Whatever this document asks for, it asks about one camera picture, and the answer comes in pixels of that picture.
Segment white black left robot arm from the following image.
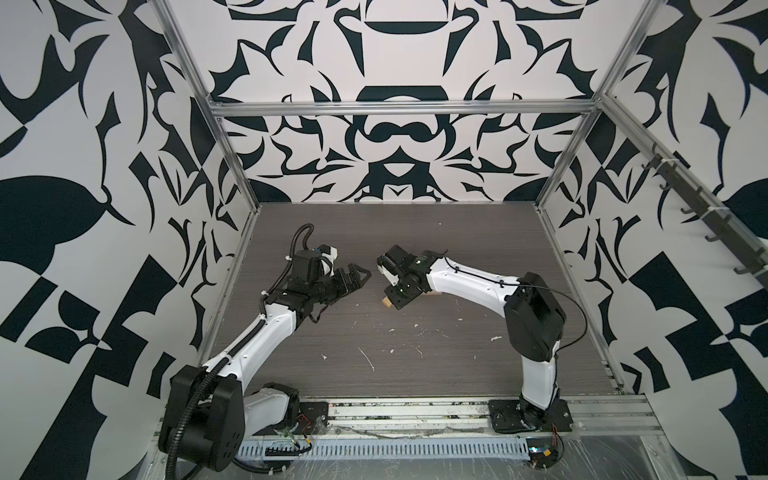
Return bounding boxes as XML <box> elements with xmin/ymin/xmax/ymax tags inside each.
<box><xmin>158</xmin><ymin>260</ymin><xmax>372</xmax><ymax>479</ymax></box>

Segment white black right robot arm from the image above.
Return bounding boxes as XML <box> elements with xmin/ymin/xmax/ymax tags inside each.
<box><xmin>377</xmin><ymin>245</ymin><xmax>566</xmax><ymax>413</ymax></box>

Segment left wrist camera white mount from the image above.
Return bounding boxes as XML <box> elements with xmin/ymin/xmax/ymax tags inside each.
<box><xmin>316</xmin><ymin>244</ymin><xmax>338</xmax><ymax>276</ymax></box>

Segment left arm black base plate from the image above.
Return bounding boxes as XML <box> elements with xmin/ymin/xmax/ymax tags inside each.
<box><xmin>258</xmin><ymin>401</ymin><xmax>329</xmax><ymax>436</ymax></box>

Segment black corrugated cable conduit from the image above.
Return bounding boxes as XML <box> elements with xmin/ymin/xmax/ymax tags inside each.
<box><xmin>163</xmin><ymin>287</ymin><xmax>268</xmax><ymax>480</ymax></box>

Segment aluminium horizontal frame bar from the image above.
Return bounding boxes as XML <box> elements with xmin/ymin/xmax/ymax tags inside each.
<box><xmin>209</xmin><ymin>99</ymin><xmax>596</xmax><ymax>117</ymax></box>

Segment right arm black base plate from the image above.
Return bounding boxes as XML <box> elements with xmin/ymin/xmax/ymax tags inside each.
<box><xmin>488</xmin><ymin>398</ymin><xmax>573</xmax><ymax>434</ymax></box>

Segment white slotted cable duct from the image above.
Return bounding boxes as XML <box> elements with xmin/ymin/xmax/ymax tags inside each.
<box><xmin>237</xmin><ymin>438</ymin><xmax>530</xmax><ymax>461</ymax></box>

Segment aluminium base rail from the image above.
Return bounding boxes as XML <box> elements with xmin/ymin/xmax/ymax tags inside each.
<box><xmin>323</xmin><ymin>395</ymin><xmax>663</xmax><ymax>436</ymax></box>

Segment aluminium corner frame post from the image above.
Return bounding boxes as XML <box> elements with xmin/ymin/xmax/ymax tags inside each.
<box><xmin>150</xmin><ymin>0</ymin><xmax>260</xmax><ymax>213</ymax></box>

